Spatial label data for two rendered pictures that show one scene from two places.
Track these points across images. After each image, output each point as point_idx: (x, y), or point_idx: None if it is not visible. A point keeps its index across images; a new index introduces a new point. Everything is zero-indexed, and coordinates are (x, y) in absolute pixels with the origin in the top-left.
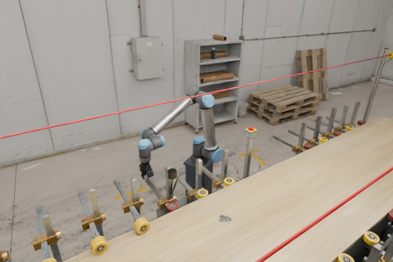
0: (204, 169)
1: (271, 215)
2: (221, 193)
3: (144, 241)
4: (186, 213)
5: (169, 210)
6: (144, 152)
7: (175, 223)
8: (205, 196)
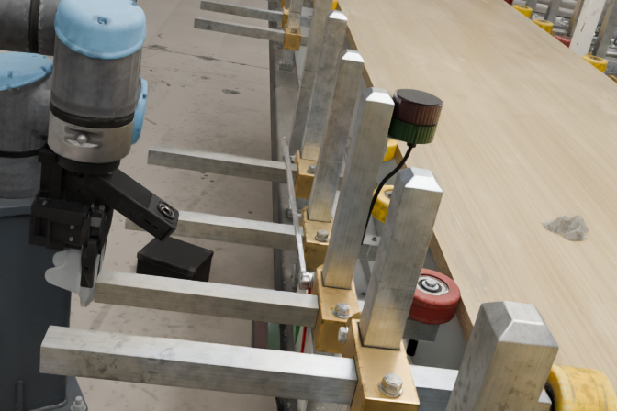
0: (202, 154)
1: (584, 170)
2: None
3: None
4: (495, 277)
5: (449, 308)
6: (131, 81)
7: None
8: None
